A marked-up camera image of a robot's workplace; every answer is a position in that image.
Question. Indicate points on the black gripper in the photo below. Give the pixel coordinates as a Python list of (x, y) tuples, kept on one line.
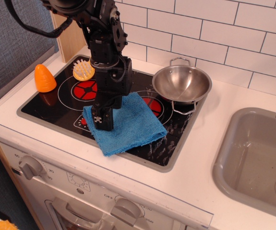
[(113, 82)]

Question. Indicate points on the blue towel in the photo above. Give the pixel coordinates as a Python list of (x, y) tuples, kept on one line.
[(134, 125)]

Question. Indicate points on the steel bowl with handles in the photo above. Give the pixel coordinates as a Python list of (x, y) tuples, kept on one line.
[(182, 84)]

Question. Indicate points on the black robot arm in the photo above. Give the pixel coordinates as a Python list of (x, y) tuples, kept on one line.
[(106, 39)]

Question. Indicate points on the yellow dish brush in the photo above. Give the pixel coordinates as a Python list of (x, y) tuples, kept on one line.
[(82, 70)]

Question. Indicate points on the black toy stove top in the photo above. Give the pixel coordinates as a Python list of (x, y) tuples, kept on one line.
[(61, 110)]

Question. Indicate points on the orange toy carrot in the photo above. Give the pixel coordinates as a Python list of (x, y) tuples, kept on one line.
[(44, 80)]

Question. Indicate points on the left grey oven knob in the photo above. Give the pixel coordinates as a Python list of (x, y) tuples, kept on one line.
[(30, 167)]

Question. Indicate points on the grey oven knob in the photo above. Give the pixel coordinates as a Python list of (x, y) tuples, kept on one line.
[(30, 167), (126, 211)]

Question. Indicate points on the right grey oven knob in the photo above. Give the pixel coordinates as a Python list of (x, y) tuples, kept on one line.
[(126, 211)]

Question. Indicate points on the orange fuzzy object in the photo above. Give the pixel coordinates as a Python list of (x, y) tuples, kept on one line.
[(6, 225)]

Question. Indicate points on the grey sink basin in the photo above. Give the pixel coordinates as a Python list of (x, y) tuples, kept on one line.
[(245, 168)]

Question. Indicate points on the grey oven door handle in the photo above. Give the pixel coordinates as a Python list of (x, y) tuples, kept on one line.
[(80, 216)]

